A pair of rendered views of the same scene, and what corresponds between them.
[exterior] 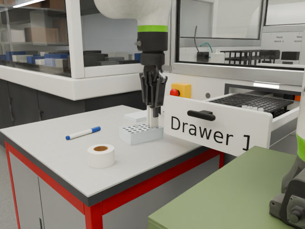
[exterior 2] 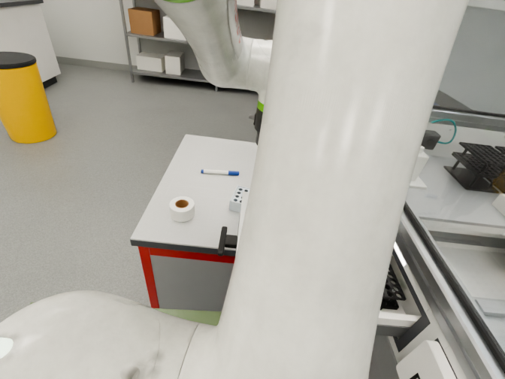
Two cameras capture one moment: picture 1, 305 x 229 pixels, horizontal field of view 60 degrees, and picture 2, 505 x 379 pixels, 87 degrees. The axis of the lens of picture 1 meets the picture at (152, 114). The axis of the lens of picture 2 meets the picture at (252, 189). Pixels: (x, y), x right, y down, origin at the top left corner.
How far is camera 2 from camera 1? 58 cm
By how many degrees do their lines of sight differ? 43
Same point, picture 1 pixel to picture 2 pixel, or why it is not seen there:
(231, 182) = not seen: hidden behind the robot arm
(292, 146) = (378, 342)
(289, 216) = not seen: outside the picture
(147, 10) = (255, 86)
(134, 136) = (234, 204)
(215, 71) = not seen: hidden behind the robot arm
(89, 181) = (148, 226)
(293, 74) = (424, 268)
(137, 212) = (188, 268)
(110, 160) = (181, 218)
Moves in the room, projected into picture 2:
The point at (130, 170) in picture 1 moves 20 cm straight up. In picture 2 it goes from (183, 237) to (179, 177)
